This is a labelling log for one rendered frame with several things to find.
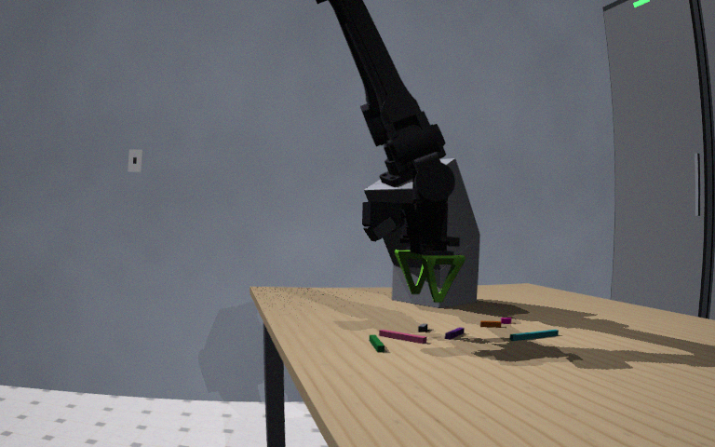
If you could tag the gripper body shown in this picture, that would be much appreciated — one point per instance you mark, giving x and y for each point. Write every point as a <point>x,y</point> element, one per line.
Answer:
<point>425,245</point>

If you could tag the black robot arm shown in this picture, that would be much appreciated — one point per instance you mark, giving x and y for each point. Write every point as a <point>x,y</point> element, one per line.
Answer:
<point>434,181</point>

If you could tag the turquoise rod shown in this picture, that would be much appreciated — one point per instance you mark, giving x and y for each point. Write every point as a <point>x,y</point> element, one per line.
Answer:
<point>533,335</point>

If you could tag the purple rod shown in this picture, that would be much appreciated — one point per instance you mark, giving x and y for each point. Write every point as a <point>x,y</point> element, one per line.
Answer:
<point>454,333</point>

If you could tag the green rod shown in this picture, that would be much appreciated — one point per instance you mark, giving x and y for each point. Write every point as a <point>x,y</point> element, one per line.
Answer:
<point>377,344</point>

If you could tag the pink rod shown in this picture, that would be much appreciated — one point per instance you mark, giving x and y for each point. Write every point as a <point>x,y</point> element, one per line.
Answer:
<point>403,336</point>

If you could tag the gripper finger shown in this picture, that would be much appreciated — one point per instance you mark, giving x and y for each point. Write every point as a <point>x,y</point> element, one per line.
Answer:
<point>402,257</point>
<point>429,262</point>

